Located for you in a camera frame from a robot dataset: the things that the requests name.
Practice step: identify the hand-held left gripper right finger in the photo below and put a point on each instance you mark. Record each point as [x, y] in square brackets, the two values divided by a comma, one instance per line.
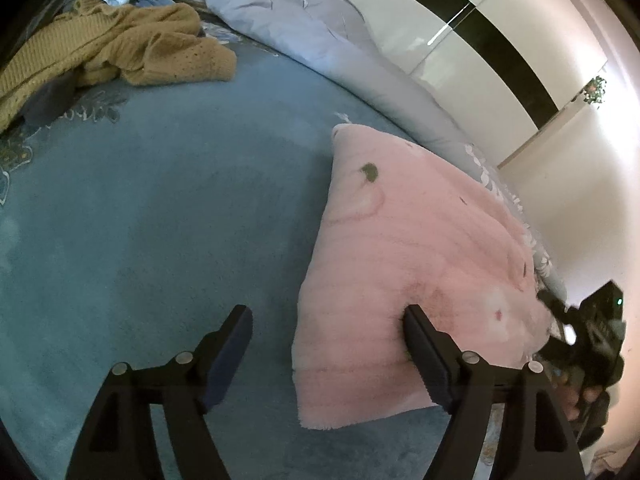
[425, 360]

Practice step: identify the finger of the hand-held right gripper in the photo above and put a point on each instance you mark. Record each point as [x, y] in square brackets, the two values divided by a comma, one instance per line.
[555, 307]
[557, 352]

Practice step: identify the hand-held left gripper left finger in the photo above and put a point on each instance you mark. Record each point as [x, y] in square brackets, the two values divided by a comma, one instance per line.
[230, 355]

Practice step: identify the pink fleece robe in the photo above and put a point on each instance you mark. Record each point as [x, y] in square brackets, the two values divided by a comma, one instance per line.
[425, 240]

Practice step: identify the person's right hand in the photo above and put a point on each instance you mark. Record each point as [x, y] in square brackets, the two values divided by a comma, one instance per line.
[572, 402]

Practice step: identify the blue floral bed blanket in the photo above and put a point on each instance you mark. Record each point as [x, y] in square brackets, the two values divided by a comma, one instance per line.
[150, 210]

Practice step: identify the dark cloth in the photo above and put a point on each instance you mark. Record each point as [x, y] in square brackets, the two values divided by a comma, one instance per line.
[50, 100]

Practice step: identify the brown knitted sweater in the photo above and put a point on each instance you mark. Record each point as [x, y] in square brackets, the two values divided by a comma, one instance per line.
[125, 40]

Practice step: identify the grey-blue floral duvet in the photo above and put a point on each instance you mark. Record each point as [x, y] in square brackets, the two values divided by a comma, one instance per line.
[300, 20]

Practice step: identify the green flower wall decoration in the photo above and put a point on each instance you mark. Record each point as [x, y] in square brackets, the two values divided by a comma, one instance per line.
[595, 90]

